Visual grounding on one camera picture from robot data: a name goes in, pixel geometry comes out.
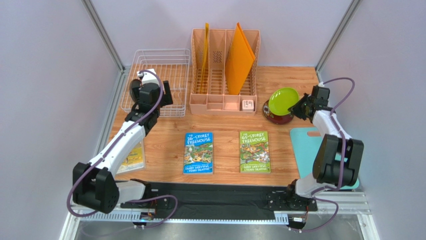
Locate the lime green plate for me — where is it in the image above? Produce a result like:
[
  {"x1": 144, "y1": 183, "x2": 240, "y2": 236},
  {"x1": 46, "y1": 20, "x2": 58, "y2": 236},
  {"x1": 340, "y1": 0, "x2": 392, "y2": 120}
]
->
[{"x1": 268, "y1": 87, "x2": 299, "y2": 116}]

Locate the red floral plate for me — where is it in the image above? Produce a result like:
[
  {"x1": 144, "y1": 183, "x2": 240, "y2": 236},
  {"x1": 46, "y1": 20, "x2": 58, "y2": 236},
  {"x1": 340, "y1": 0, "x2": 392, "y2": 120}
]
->
[{"x1": 262, "y1": 100, "x2": 294, "y2": 125}]

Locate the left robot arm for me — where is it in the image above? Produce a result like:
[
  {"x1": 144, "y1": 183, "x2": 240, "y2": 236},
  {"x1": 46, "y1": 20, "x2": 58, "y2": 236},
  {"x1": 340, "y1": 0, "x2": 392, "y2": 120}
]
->
[{"x1": 67, "y1": 81, "x2": 173, "y2": 214}]

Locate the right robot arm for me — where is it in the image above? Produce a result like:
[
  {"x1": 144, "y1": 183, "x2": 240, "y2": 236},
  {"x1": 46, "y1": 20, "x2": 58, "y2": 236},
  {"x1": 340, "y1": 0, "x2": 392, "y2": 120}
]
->
[{"x1": 267, "y1": 93, "x2": 364, "y2": 211}]

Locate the black plate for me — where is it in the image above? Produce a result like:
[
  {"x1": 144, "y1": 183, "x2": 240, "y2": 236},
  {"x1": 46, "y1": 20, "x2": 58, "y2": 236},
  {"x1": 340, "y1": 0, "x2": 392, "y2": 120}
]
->
[{"x1": 129, "y1": 79, "x2": 141, "y2": 103}]

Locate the teal cutting board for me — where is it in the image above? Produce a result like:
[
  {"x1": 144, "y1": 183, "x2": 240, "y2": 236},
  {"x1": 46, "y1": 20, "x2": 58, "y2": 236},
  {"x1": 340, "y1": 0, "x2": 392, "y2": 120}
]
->
[{"x1": 290, "y1": 127, "x2": 364, "y2": 196}]

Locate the pink plastic file organizer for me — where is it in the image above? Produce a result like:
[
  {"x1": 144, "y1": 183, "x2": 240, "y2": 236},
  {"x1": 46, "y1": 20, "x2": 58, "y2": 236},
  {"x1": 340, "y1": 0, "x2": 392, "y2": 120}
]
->
[{"x1": 188, "y1": 28, "x2": 258, "y2": 116}]

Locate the white power adapter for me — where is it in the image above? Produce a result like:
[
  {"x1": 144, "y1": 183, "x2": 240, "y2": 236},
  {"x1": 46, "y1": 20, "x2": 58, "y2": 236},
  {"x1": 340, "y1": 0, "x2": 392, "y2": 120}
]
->
[{"x1": 241, "y1": 99, "x2": 255, "y2": 112}]

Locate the thin orange folder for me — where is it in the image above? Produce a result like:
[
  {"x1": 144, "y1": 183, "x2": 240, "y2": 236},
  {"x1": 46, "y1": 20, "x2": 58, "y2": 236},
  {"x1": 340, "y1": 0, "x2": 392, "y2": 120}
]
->
[{"x1": 200, "y1": 22, "x2": 210, "y2": 93}]

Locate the green treehouse book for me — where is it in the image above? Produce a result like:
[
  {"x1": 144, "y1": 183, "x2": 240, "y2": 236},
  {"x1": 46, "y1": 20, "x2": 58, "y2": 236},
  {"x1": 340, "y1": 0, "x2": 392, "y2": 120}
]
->
[{"x1": 239, "y1": 131, "x2": 272, "y2": 174}]

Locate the blue treehouse book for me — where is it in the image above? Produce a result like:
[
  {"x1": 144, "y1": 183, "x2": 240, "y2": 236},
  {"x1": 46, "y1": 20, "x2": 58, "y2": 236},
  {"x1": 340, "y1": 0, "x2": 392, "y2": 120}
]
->
[{"x1": 182, "y1": 132, "x2": 214, "y2": 175}]

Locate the yellow book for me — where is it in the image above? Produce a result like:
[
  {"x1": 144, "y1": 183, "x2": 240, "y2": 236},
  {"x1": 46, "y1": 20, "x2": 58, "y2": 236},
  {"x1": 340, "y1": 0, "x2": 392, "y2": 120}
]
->
[{"x1": 117, "y1": 140, "x2": 146, "y2": 175}]

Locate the large orange folder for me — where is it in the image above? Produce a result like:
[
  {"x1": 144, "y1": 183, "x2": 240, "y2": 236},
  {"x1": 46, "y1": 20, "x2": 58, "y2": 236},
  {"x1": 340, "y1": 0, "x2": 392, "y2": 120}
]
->
[{"x1": 225, "y1": 22, "x2": 256, "y2": 95}]

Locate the black base mat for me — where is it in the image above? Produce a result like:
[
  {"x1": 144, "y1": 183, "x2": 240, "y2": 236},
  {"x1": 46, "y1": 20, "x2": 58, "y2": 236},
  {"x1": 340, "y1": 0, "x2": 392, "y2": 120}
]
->
[{"x1": 120, "y1": 182, "x2": 318, "y2": 220}]

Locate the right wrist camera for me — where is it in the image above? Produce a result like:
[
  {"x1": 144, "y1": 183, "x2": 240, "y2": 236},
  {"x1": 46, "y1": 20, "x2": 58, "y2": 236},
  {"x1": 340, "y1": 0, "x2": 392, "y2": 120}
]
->
[{"x1": 311, "y1": 84, "x2": 330, "y2": 101}]

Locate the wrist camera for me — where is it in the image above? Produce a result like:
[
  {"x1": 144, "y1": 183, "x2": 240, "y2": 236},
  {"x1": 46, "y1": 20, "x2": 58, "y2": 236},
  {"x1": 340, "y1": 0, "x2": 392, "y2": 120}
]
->
[
  {"x1": 137, "y1": 68, "x2": 160, "y2": 87},
  {"x1": 311, "y1": 84, "x2": 330, "y2": 101}
]

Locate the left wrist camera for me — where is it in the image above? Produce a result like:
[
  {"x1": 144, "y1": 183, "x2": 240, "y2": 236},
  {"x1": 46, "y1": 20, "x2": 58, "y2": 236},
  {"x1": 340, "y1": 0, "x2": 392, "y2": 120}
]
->
[{"x1": 137, "y1": 68, "x2": 160, "y2": 87}]

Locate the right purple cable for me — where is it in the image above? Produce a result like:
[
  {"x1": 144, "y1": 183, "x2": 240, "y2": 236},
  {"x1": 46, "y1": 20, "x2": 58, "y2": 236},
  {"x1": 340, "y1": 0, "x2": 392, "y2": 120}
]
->
[{"x1": 287, "y1": 77, "x2": 356, "y2": 233}]

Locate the purple cable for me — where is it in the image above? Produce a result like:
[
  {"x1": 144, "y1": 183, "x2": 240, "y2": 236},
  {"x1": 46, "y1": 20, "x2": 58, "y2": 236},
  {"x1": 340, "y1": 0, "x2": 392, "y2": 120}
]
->
[
  {"x1": 287, "y1": 77, "x2": 356, "y2": 233},
  {"x1": 66, "y1": 69, "x2": 179, "y2": 230}
]

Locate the white wire dish rack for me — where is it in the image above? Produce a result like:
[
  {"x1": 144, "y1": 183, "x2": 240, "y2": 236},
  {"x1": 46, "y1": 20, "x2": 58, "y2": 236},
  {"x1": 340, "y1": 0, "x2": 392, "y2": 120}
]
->
[{"x1": 120, "y1": 48, "x2": 191, "y2": 118}]

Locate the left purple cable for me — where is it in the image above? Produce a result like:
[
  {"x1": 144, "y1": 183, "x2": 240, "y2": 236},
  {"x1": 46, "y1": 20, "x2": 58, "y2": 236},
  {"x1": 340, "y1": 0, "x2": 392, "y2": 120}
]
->
[{"x1": 66, "y1": 69, "x2": 179, "y2": 230}]

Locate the aluminium frame rail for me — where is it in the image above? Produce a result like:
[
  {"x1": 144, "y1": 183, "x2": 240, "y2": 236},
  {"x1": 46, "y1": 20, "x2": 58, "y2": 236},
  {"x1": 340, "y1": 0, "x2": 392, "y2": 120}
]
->
[{"x1": 74, "y1": 187, "x2": 371, "y2": 225}]

